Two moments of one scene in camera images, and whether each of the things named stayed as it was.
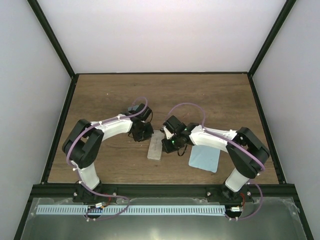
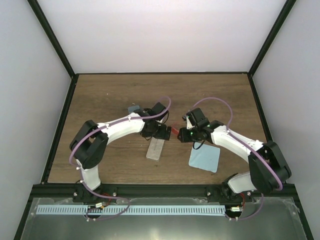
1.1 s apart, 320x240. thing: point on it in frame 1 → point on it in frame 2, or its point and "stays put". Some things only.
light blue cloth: x=206 y=158 stays put
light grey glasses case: x=155 y=145 stays put
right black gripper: x=167 y=148 → x=184 y=137
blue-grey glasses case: x=134 y=107 stays put
